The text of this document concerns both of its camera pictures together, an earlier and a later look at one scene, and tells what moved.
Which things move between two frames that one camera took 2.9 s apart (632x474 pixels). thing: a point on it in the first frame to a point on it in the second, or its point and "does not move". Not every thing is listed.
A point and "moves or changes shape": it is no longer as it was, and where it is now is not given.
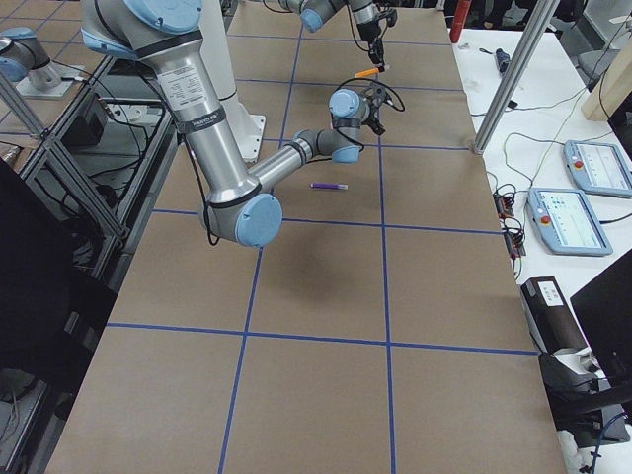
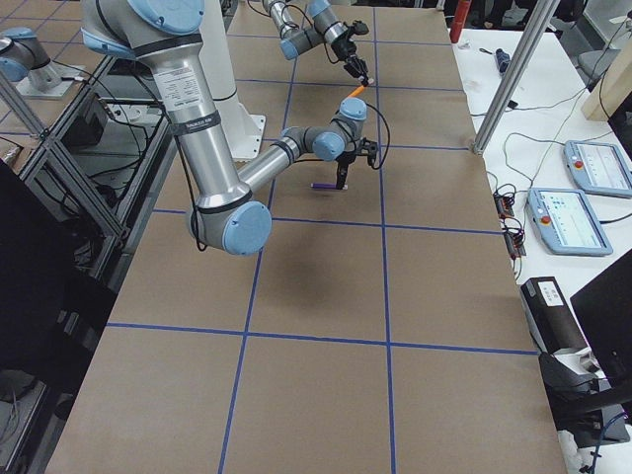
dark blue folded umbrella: (503, 59) does not move
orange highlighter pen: (369, 71) moves or changes shape
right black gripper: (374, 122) to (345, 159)
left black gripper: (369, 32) to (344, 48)
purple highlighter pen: (329, 186) does not move
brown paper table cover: (386, 328) does not move
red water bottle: (460, 15) does not move
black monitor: (603, 310) does not move
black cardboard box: (554, 328) does not move
